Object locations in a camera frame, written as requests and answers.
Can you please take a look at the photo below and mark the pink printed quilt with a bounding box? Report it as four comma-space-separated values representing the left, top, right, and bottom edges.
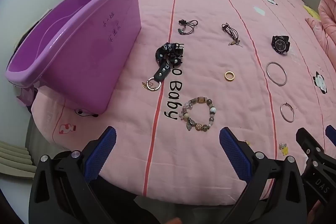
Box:
31, 0, 336, 207

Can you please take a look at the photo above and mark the brown cord necklace with charms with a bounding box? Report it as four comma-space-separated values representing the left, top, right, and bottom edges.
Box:
221, 24, 243, 47

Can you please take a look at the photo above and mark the black wristwatch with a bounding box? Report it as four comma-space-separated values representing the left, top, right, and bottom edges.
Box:
271, 35, 290, 56

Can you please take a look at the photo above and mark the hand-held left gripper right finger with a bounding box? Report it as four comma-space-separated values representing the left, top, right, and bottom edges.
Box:
219, 127, 307, 224

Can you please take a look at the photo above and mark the yellow cloth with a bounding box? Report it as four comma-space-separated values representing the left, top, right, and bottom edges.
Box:
304, 4, 320, 20

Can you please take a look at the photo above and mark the black cord with green charm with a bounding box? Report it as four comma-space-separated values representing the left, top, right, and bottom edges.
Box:
178, 20, 198, 36

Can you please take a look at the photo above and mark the black lanyard keychain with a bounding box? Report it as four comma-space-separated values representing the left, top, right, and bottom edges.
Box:
142, 41, 184, 92

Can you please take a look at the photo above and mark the pink padded jacket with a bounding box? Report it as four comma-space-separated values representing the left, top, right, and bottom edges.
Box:
306, 0, 336, 67

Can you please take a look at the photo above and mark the beaded charm bracelet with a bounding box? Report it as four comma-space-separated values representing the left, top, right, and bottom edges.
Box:
179, 97, 218, 132

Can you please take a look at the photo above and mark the large silver bangle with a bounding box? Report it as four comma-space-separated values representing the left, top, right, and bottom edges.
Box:
266, 62, 287, 87

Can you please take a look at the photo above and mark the small silver hoop bangle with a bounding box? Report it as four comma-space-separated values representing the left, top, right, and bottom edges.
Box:
280, 102, 295, 123

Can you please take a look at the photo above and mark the purple plastic basin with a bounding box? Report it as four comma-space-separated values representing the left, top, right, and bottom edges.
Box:
5, 0, 143, 113

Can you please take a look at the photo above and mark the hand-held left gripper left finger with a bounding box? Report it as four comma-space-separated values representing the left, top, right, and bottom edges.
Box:
28, 126, 117, 224

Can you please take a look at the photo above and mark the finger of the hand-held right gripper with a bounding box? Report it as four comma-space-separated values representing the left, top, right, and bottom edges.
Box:
325, 125, 336, 147
296, 128, 326, 164

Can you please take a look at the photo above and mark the beige ribbed cushion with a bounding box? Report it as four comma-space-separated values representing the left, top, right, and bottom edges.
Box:
0, 140, 36, 178

